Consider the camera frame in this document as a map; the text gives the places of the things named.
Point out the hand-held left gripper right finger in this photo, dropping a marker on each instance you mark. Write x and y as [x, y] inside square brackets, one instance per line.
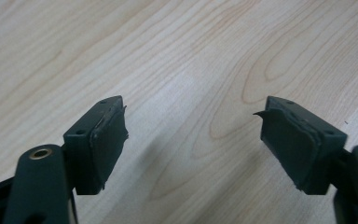
[298, 146]

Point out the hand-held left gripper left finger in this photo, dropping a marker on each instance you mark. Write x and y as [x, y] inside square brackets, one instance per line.
[93, 146]

